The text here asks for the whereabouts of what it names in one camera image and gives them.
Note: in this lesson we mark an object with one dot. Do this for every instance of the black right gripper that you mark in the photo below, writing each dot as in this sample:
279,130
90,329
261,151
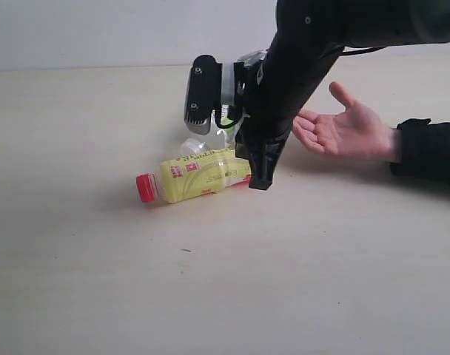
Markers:
269,105

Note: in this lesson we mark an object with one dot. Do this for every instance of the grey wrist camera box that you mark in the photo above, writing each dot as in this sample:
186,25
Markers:
210,86

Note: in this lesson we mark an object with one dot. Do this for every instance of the open bare human hand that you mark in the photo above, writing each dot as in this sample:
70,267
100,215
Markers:
357,133

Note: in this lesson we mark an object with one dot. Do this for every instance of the yellow bottle red cap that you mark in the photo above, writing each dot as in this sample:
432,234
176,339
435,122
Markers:
192,176

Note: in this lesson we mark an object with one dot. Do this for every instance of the black sleeved forearm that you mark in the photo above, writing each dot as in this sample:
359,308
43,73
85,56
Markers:
424,150

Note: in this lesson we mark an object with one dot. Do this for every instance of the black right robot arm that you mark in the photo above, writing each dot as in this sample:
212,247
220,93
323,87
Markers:
310,38

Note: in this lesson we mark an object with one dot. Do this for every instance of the clear bottle fruit label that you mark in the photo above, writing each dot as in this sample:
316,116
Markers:
217,138

